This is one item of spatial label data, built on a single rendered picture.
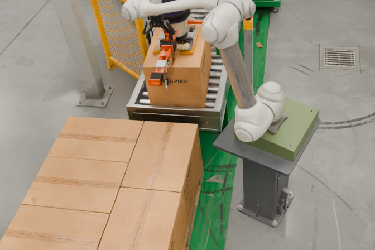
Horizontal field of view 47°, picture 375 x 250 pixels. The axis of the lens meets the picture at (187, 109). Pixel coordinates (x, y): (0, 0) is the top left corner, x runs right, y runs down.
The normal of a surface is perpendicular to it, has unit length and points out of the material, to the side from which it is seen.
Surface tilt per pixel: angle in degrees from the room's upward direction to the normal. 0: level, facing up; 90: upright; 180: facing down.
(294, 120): 5
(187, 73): 90
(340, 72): 0
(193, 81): 90
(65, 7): 90
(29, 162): 0
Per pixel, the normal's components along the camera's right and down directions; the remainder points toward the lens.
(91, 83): -0.18, 0.68
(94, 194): -0.11, -0.73
